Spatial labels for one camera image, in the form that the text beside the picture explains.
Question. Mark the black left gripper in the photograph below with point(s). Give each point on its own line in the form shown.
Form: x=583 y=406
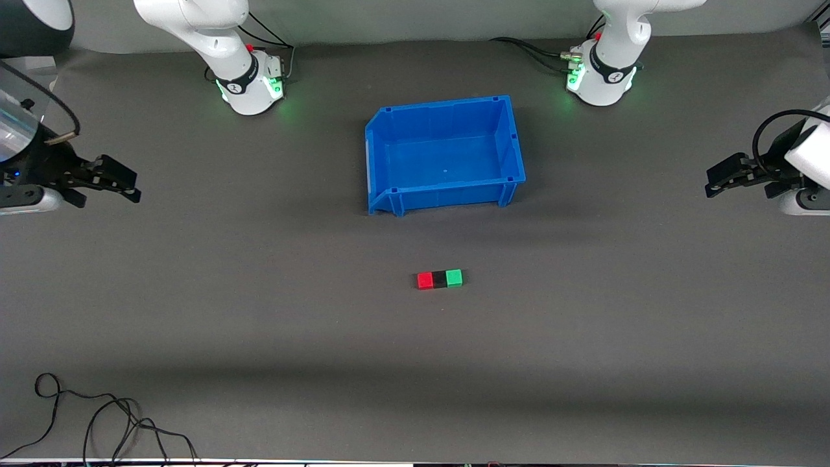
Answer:
x=773 y=163

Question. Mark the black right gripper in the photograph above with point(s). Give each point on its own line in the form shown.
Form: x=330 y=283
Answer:
x=45 y=165

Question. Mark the small green cube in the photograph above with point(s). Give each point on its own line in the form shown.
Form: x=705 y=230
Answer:
x=454 y=277

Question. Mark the small red cube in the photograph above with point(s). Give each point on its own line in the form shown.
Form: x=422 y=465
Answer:
x=425 y=281

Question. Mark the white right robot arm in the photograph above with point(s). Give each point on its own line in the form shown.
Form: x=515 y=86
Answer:
x=241 y=78

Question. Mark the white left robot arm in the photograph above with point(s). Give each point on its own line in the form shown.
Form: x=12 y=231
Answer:
x=606 y=81

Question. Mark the small black cube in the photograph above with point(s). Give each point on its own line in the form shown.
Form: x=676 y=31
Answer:
x=439 y=279

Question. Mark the blue plastic storage bin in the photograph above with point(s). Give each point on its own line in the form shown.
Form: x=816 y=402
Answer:
x=447 y=162

